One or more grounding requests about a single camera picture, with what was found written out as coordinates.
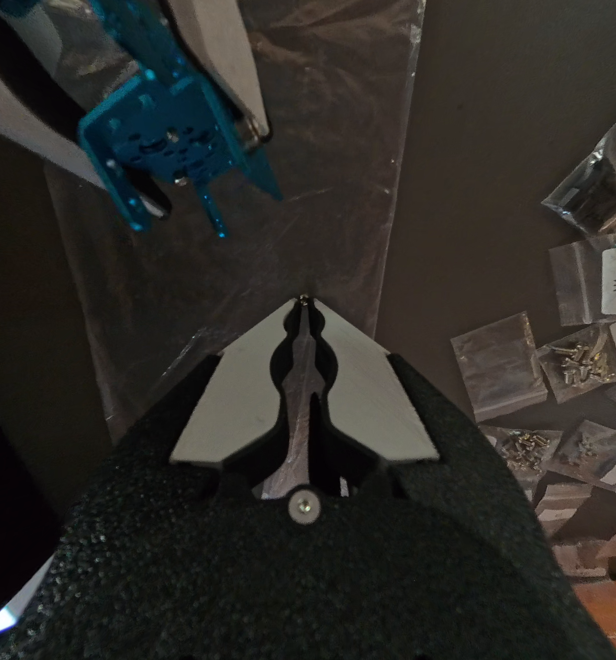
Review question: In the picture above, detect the large clear plastic bag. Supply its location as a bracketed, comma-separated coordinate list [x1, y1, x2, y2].
[45, 0, 427, 449]

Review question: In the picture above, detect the dark grey desk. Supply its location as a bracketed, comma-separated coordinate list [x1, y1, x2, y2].
[0, 0, 616, 583]

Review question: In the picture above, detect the pile of small screw bags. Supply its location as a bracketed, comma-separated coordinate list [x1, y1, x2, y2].
[451, 100, 616, 578]

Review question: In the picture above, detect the person's black clothing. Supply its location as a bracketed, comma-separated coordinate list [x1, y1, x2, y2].
[0, 387, 63, 635]

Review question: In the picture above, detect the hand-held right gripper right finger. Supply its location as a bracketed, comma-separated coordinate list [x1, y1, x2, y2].
[306, 297, 441, 490]

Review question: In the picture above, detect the orange cardboard box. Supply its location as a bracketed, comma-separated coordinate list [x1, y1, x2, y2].
[571, 572, 616, 660]

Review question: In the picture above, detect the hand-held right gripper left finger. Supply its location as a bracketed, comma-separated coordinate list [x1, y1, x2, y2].
[169, 298, 304, 490]

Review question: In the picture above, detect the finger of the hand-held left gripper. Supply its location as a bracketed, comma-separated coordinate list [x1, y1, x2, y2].
[163, 0, 274, 150]
[0, 49, 173, 220]

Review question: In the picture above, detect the blue metal bracket assembly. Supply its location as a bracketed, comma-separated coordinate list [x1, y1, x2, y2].
[77, 0, 284, 240]

